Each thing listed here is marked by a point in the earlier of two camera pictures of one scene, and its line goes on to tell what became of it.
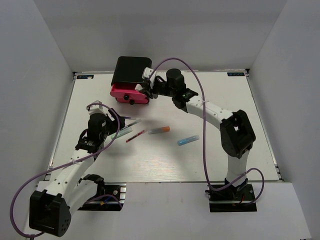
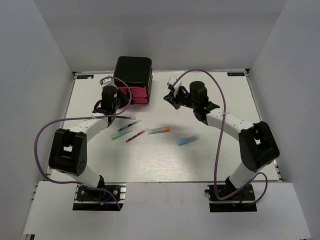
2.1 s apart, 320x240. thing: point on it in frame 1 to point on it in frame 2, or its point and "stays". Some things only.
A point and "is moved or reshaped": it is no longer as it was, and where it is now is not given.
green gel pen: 132,124 stays
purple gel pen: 129,118 stays
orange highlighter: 159,130 stays
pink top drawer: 125,92 is moved or reshaped
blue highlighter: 188,140 stays
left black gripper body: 111,128 to 122,101
